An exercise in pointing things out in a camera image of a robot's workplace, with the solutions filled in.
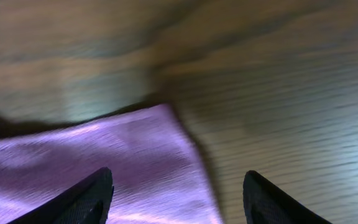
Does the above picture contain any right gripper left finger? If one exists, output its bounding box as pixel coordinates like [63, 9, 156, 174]
[9, 167, 114, 224]

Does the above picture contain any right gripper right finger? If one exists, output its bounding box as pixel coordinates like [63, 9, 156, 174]
[243, 170, 331, 224]

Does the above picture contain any purple microfiber cloth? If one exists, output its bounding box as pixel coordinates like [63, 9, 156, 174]
[0, 105, 222, 223]

